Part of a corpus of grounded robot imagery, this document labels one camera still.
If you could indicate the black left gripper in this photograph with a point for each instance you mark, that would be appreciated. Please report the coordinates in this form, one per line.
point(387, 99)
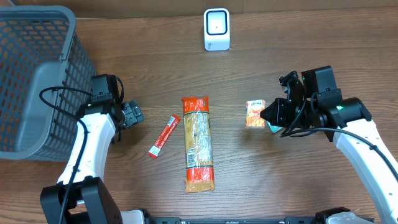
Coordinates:
point(134, 112)

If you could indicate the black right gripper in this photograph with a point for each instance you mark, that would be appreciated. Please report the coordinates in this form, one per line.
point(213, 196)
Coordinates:
point(286, 112)

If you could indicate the teal wet wipes pack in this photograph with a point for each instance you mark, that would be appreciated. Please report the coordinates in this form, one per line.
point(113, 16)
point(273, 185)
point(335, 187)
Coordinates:
point(274, 129)

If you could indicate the orange kleenex tissue pack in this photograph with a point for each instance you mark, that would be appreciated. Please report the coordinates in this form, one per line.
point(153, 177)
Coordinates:
point(253, 110)

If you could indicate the red stick packet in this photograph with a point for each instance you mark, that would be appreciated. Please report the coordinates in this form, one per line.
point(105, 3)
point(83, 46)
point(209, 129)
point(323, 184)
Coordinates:
point(164, 136)

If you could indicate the long spaghetti pasta package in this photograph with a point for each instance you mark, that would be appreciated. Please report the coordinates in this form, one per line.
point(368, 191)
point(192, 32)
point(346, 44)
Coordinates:
point(198, 148)

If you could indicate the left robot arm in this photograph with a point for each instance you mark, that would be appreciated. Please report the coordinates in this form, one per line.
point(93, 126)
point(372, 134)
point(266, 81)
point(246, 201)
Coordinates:
point(80, 195)

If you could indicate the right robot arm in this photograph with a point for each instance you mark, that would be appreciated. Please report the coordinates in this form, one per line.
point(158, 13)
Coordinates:
point(357, 137)

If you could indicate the white barcode scanner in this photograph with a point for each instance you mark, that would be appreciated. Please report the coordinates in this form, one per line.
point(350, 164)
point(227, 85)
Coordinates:
point(216, 26)

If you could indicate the grey plastic shopping basket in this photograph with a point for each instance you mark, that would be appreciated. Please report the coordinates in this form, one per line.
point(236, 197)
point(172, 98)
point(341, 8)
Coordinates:
point(43, 63)

